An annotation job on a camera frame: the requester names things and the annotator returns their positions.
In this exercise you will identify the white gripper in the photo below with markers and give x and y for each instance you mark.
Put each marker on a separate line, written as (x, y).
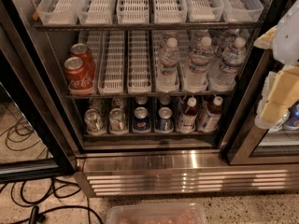
(288, 39)

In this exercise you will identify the red coke can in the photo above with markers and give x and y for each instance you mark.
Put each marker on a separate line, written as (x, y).
(82, 51)
(78, 75)

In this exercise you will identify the top shelf tray six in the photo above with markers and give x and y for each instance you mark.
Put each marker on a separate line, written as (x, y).
(242, 10)

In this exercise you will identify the closed right fridge door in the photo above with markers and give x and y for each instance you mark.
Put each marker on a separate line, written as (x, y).
(269, 130)

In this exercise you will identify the top shelf tray five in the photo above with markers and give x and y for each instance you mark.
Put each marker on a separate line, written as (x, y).
(204, 10)

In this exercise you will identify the top shelf tray four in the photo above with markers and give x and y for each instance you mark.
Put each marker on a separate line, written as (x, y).
(169, 11)

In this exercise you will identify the right blue pepsi can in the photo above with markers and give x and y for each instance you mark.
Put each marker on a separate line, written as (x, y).
(164, 122)

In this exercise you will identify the blue pepsi can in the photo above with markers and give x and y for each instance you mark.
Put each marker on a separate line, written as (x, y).
(141, 121)
(164, 122)

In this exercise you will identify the left blue pepsi can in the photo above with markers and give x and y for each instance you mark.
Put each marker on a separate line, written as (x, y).
(141, 121)

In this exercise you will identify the top shelf tray three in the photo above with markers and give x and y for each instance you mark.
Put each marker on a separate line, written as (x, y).
(133, 11)

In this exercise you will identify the steel fridge bottom grille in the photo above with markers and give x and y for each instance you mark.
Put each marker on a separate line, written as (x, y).
(177, 172)

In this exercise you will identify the top shelf tray two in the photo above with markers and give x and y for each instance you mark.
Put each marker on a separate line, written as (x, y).
(94, 12)

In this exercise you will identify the top shelf tray one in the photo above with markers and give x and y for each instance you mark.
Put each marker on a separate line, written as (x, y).
(58, 12)

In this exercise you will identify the open fridge glass door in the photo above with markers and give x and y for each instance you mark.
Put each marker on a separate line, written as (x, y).
(37, 108)

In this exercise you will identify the front right water bottle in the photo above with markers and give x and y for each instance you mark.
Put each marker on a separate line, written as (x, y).
(232, 59)

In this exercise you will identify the water bottle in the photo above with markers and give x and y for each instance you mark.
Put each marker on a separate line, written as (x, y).
(198, 60)
(168, 60)
(232, 59)

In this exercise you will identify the front middle water bottle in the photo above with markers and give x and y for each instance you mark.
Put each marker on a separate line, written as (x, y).
(198, 60)

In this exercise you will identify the right brown tea bottle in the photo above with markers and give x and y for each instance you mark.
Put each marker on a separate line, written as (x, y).
(211, 115)

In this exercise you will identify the brown tea bottle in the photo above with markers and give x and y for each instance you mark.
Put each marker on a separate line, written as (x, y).
(211, 115)
(187, 116)

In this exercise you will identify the left brown tea bottle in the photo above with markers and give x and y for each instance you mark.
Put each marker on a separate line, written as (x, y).
(187, 116)

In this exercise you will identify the front left water bottle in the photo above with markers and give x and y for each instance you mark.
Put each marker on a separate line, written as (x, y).
(168, 60)

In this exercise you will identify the empty middle tray right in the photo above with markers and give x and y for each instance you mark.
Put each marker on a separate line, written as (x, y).
(138, 73)

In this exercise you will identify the clear plastic floor container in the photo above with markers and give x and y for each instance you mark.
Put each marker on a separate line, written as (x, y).
(157, 213)

